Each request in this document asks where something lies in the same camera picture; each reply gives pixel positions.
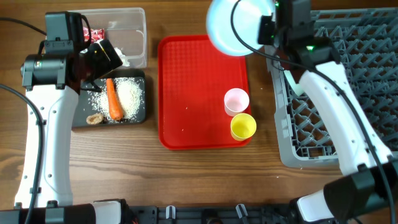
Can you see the brown mushroom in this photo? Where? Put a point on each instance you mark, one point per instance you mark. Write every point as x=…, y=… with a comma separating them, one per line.
x=95, y=119

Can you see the white tissue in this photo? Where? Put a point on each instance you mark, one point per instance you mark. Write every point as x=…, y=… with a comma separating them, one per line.
x=123, y=58

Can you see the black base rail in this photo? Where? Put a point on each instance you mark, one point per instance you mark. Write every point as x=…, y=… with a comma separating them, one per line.
x=239, y=214

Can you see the yellow cup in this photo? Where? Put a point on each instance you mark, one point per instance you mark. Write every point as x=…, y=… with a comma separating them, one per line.
x=243, y=126

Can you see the orange carrot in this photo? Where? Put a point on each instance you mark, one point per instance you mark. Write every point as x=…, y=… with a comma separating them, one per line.
x=115, y=110

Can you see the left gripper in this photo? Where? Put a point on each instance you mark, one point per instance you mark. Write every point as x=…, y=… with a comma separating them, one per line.
x=104, y=66

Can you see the white rice pile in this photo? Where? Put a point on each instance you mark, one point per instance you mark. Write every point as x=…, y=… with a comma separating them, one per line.
x=131, y=97

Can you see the light blue plate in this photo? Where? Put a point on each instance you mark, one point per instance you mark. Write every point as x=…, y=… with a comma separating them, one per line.
x=227, y=21

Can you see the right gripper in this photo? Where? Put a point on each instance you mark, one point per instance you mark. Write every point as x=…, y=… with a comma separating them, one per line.
x=264, y=25

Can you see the pink cup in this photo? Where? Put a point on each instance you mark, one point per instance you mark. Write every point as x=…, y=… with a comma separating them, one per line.
x=236, y=100

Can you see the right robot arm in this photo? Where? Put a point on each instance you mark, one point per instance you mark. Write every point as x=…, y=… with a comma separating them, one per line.
x=369, y=169

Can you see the clear plastic bin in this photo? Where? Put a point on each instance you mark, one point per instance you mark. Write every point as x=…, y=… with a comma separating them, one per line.
x=125, y=28

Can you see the red foil wrapper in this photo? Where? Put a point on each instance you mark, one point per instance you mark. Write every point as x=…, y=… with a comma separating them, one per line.
x=95, y=34

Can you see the grey dishwasher rack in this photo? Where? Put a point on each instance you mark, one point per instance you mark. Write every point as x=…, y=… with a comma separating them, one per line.
x=366, y=40

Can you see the green bowl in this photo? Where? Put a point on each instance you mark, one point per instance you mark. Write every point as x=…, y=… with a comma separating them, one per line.
x=293, y=84

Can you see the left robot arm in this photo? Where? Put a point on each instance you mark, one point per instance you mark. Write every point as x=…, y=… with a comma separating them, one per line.
x=52, y=80

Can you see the black plastic tray bin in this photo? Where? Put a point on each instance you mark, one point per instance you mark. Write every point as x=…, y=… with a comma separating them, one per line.
x=83, y=111

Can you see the red serving tray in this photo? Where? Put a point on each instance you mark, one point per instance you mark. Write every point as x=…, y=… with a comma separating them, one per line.
x=193, y=78

